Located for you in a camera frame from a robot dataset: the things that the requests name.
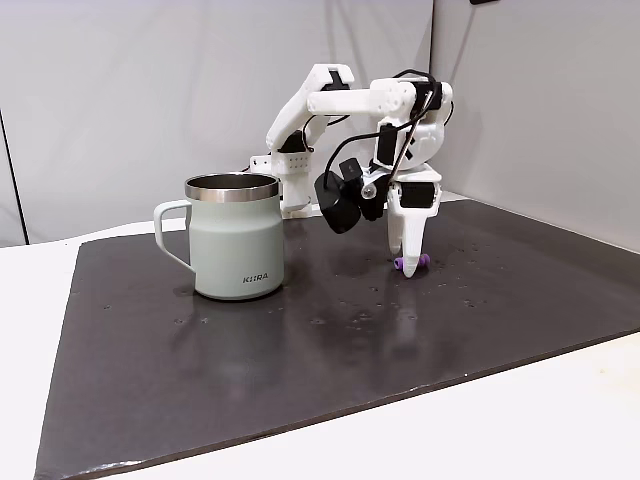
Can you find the black camera cable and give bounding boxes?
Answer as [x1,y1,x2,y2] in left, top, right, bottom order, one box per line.
[322,130,384,187]

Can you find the black table mat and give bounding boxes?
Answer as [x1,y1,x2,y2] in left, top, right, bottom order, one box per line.
[31,196,640,480]

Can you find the black oval camera box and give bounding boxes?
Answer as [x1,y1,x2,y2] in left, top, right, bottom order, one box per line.
[313,156,392,235]

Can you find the purple ribbed pen grip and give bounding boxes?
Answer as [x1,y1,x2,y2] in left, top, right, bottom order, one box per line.
[392,253,432,272]

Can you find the pale green steel mug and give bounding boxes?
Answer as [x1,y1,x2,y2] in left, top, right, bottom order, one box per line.
[152,171,287,302]

